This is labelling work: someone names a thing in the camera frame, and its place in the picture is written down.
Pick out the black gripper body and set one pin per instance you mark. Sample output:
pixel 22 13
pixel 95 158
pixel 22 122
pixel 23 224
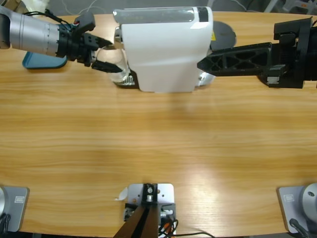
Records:
pixel 297 64
pixel 74 44

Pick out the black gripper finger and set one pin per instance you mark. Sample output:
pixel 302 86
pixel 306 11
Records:
pixel 262 59
pixel 106 67
pixel 104 42

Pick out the clear drinking glass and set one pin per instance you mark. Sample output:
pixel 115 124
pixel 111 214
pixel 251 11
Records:
pixel 116 77

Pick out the white capsule coffee machine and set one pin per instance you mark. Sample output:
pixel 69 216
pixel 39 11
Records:
pixel 161 62

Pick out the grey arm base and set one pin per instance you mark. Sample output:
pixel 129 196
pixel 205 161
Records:
pixel 17 205
pixel 289 208

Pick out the teal plastic tray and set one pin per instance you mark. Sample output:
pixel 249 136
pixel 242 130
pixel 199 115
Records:
pixel 39 63

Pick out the white plastic bag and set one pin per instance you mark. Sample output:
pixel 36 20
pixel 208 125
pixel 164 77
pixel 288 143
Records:
pixel 36 5

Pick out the white plastic furniture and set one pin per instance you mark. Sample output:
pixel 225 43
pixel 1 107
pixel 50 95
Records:
pixel 289 5

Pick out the cardboard box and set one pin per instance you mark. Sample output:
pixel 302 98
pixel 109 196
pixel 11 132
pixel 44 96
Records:
pixel 11 3

